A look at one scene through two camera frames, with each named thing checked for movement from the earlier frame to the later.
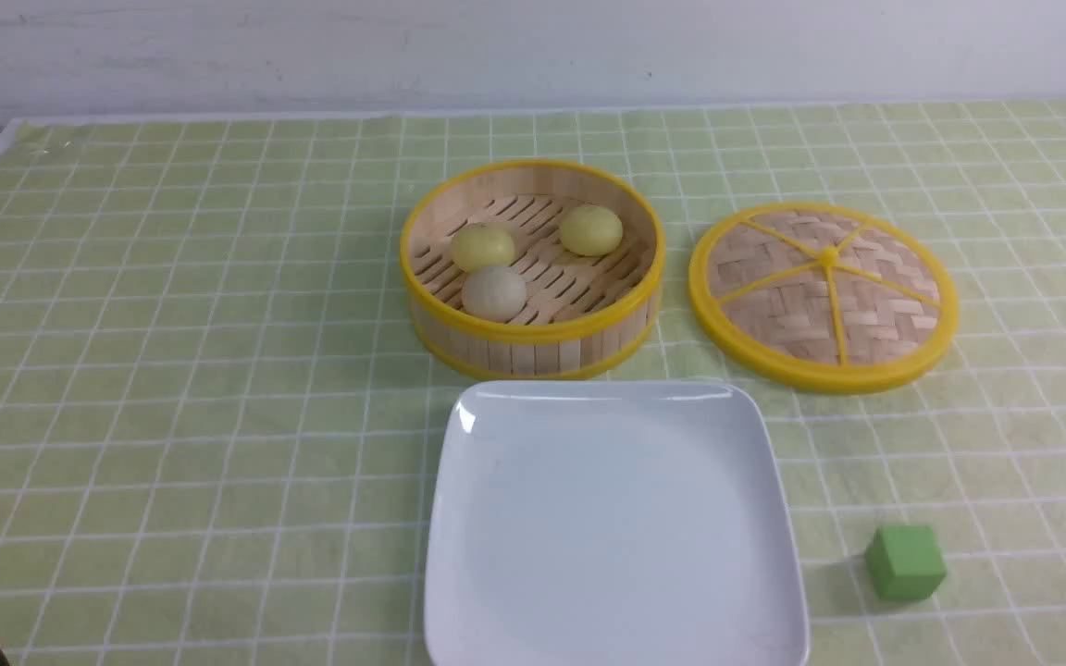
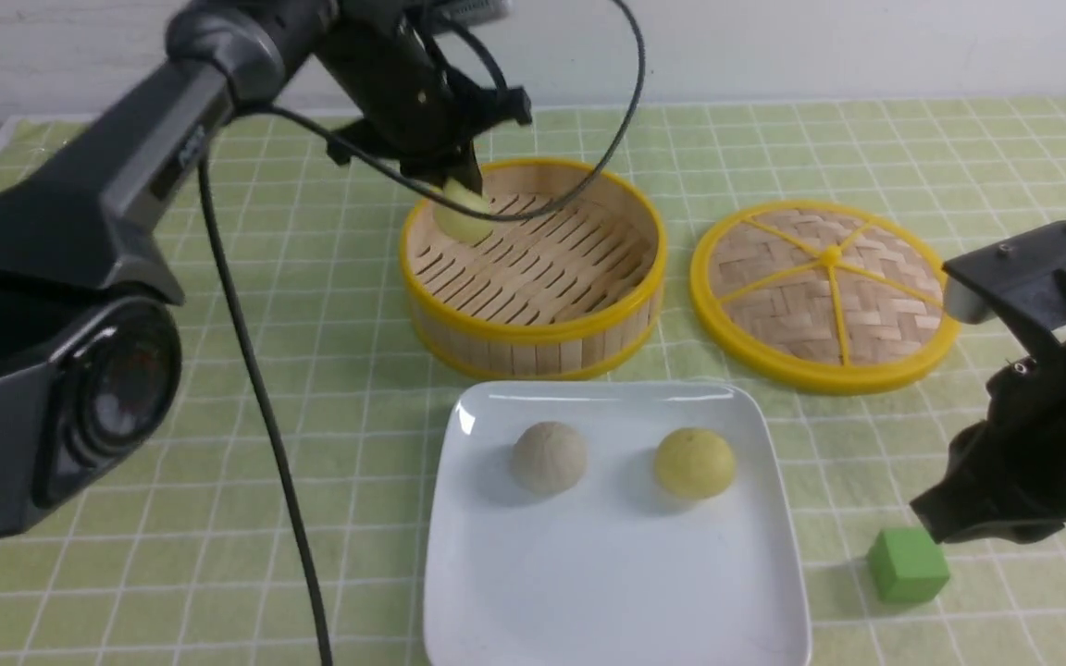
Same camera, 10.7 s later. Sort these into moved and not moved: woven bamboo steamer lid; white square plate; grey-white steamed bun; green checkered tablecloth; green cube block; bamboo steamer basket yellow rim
Moved: grey-white steamed bun
Not moved: green checkered tablecloth; white square plate; woven bamboo steamer lid; green cube block; bamboo steamer basket yellow rim
